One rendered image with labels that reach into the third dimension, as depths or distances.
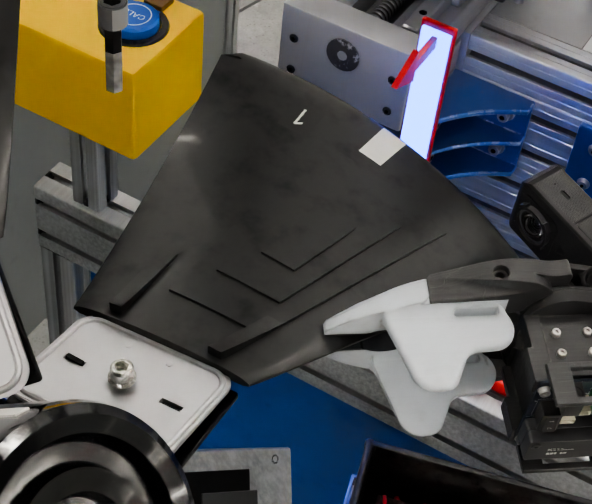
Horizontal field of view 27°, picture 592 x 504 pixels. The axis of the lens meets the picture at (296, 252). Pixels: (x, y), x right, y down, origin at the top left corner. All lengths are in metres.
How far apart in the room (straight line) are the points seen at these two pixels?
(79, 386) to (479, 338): 0.19
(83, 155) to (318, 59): 0.24
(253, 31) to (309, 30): 1.63
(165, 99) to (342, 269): 0.38
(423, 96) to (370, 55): 0.29
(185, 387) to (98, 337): 0.06
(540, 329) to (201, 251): 0.18
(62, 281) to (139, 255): 0.59
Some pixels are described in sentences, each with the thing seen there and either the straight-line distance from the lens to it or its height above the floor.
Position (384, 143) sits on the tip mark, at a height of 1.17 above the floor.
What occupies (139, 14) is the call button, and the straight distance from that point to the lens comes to 0.99.
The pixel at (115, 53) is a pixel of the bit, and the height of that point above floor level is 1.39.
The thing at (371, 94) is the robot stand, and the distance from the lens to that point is 1.17.
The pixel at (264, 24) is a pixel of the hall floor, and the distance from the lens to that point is 2.82.
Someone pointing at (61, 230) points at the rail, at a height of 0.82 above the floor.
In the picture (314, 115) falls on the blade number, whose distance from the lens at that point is 0.76.
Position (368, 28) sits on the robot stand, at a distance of 1.15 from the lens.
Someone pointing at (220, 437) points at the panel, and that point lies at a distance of 1.30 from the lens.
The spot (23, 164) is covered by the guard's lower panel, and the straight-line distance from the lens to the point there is 1.86.
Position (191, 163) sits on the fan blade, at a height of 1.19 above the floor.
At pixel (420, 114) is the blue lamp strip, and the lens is 0.87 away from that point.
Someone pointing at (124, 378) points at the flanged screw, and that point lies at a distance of 0.59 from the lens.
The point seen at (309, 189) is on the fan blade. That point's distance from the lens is 0.70.
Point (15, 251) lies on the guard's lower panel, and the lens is 1.95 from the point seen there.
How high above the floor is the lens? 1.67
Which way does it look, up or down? 46 degrees down
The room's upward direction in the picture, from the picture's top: 7 degrees clockwise
